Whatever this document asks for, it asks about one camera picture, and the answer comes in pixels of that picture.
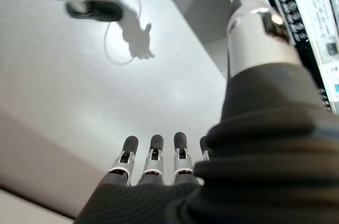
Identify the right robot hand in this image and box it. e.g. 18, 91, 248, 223
75, 0, 339, 224

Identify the open dishwasher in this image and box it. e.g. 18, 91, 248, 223
216, 0, 339, 115

